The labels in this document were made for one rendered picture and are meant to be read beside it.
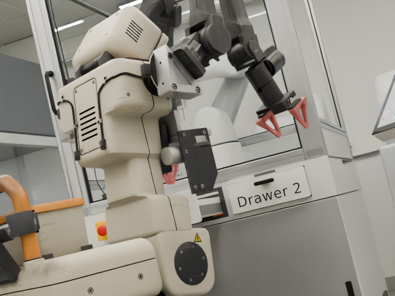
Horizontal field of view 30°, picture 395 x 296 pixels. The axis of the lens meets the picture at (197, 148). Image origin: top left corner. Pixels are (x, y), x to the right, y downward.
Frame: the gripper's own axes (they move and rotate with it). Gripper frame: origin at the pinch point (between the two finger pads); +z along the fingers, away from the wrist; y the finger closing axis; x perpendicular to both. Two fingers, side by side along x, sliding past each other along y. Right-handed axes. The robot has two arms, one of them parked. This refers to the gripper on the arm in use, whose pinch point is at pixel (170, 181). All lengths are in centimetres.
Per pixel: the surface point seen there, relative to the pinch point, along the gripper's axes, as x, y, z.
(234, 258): 8.9, -23.1, 31.1
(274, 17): 43, -25, -51
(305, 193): 40.1, -22.7, 13.8
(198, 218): 11.0, 10.5, 14.2
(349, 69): 30, -343, -73
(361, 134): 28, -338, -22
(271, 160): 30.5, -23.9, -0.4
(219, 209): 8.7, -19.4, 12.9
